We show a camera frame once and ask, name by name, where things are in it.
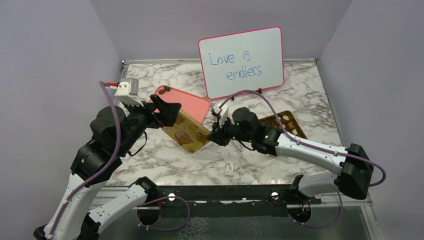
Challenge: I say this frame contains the gold chocolate box tray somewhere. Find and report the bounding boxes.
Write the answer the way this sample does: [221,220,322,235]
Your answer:
[259,110,307,139]

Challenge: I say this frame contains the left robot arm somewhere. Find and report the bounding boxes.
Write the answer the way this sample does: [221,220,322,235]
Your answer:
[33,94,181,240]

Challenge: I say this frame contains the small white red card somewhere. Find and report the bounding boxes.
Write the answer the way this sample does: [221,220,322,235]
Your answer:
[225,162,234,176]

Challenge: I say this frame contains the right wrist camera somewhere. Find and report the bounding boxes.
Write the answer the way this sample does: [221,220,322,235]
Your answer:
[211,102,229,128]

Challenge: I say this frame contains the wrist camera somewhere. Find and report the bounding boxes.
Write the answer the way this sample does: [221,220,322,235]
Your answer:
[211,102,229,128]
[114,78,144,107]

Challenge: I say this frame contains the silver tin lid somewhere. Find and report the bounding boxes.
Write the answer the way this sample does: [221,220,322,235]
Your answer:
[162,109,210,154]

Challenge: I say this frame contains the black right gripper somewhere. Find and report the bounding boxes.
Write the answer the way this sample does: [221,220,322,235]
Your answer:
[207,114,254,146]

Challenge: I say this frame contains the black metal base rail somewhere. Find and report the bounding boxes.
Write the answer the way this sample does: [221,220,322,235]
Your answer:
[132,183,322,220]

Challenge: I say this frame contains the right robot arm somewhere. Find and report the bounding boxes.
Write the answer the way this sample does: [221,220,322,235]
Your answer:
[207,105,374,204]

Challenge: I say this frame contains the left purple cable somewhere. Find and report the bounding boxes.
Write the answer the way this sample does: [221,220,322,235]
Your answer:
[46,81,191,240]

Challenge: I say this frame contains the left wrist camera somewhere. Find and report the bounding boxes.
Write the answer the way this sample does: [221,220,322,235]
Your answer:
[114,78,144,107]

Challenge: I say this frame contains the pink framed whiteboard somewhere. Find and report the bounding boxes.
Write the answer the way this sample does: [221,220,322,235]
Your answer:
[197,26,285,100]

